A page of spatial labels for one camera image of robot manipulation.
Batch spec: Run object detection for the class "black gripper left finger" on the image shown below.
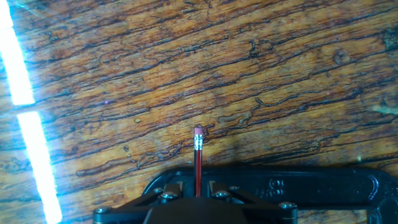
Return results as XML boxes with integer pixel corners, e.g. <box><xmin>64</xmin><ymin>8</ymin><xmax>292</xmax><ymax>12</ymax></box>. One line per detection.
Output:
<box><xmin>93</xmin><ymin>182</ymin><xmax>184</xmax><ymax>224</ymax></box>

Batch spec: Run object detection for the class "red pencil with eraser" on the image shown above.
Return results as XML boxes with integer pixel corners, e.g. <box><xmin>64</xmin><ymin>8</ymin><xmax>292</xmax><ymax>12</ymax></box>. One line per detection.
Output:
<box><xmin>194</xmin><ymin>126</ymin><xmax>205</xmax><ymax>197</ymax></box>

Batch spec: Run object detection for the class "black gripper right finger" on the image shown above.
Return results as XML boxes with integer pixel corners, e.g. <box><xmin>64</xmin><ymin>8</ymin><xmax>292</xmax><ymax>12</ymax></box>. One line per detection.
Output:
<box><xmin>208</xmin><ymin>182</ymin><xmax>298</xmax><ymax>224</ymax></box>

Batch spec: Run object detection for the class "black C-clamp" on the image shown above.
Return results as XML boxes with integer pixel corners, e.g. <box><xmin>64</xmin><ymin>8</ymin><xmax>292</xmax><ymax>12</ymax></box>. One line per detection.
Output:
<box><xmin>141</xmin><ymin>167</ymin><xmax>398</xmax><ymax>224</ymax></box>

